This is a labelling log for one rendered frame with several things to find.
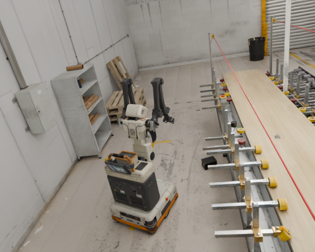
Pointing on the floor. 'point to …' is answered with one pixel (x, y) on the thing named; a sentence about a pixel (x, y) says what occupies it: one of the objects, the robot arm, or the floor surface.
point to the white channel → (286, 44)
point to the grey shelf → (66, 108)
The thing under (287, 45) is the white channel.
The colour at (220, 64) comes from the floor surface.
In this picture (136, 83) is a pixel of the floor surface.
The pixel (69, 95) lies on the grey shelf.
